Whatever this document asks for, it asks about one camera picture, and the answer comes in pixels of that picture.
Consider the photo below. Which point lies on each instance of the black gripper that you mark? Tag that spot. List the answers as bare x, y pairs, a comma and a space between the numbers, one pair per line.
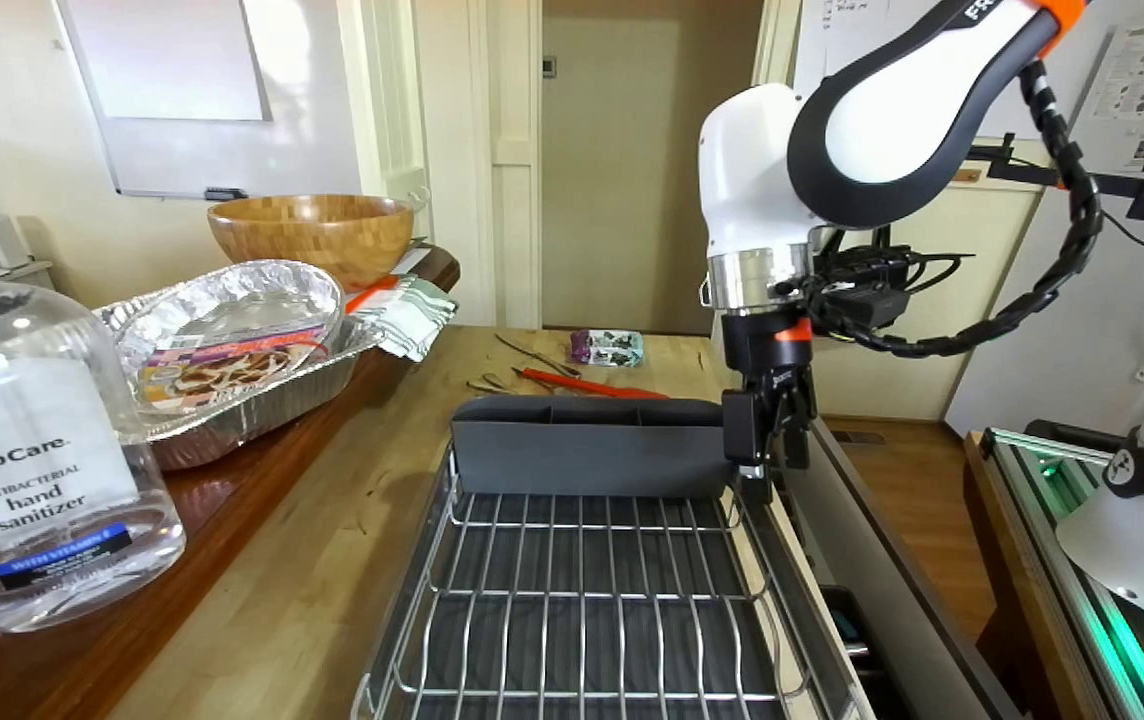
774, 405

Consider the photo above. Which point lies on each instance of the grey metal drying rack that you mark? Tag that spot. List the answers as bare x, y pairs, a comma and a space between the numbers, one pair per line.
604, 562

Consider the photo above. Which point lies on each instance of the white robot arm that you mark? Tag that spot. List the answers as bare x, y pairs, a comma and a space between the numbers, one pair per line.
798, 199

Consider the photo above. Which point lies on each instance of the small printed packet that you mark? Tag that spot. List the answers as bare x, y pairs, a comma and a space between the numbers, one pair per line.
604, 348

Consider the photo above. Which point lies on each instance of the orange silicone spatula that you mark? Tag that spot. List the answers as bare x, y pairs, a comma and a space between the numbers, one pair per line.
584, 387

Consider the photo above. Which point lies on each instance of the wooden bowl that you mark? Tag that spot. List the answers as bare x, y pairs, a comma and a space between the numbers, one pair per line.
349, 236

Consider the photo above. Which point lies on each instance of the aluminium foil tray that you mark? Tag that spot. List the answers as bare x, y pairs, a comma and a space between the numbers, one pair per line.
235, 354

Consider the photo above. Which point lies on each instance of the whiteboard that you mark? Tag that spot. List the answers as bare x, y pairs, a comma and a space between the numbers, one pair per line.
213, 94

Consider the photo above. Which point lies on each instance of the clear hand sanitizer bottle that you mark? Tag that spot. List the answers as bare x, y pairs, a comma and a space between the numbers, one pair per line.
87, 512

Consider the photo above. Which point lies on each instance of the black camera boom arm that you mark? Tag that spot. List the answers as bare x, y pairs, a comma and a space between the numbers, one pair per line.
1004, 166

